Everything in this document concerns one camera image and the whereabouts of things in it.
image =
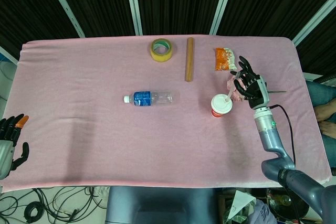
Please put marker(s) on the bare foot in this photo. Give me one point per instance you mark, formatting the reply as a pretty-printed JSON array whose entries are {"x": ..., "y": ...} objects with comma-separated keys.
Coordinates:
[
  {"x": 328, "y": 129},
  {"x": 325, "y": 111}
]

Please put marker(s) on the orange snack packet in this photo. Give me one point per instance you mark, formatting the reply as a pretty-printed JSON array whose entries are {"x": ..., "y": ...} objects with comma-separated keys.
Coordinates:
[{"x": 223, "y": 60}]

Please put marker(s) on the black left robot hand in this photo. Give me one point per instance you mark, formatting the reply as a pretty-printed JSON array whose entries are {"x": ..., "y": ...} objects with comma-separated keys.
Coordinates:
[{"x": 6, "y": 145}]

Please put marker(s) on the white frame post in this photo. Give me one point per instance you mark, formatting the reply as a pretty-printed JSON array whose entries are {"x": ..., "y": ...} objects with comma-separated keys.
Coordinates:
[
  {"x": 223, "y": 3},
  {"x": 65, "y": 6},
  {"x": 133, "y": 3},
  {"x": 312, "y": 27}
]

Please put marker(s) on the wooden rolling stick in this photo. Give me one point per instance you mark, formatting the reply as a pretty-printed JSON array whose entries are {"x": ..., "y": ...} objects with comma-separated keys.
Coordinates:
[{"x": 189, "y": 61}]

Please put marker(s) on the yellow tape roll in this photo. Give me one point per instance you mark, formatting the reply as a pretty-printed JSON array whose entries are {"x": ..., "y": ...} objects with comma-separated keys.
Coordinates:
[{"x": 161, "y": 57}]

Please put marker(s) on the person leg in jeans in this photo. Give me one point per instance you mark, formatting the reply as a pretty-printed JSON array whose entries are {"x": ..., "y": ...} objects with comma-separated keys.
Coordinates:
[{"x": 320, "y": 93}]

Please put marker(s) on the blue grey robot torso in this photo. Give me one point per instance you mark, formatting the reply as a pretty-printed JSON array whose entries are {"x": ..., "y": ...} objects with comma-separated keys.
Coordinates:
[{"x": 160, "y": 205}]

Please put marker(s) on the red paper cup with straw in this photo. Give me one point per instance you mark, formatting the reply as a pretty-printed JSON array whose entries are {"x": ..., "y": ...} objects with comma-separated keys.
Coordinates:
[{"x": 220, "y": 103}]

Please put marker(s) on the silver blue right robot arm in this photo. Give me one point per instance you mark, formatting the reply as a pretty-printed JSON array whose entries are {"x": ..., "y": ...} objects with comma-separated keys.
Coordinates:
[{"x": 273, "y": 140}]

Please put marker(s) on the white paper sheet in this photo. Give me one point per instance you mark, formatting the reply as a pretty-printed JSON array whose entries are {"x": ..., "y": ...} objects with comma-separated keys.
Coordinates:
[{"x": 239, "y": 205}]

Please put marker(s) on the pink tablecloth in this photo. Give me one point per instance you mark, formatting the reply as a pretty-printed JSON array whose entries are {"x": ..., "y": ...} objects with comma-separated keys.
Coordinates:
[{"x": 157, "y": 142}]

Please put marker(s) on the crumpled pink wrapper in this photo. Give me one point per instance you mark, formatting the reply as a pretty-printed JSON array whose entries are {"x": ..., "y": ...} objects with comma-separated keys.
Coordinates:
[{"x": 232, "y": 85}]

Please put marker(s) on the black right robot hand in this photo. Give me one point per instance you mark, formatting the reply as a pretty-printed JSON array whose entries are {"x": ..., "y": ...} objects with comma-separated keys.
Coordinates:
[{"x": 256, "y": 90}]

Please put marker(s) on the clear bottle blue label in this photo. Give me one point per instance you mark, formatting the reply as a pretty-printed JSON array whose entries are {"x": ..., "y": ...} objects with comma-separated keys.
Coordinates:
[{"x": 143, "y": 98}]

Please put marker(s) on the thin dark pointed rod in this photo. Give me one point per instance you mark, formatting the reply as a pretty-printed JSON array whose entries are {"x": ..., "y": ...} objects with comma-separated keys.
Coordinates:
[{"x": 278, "y": 92}]

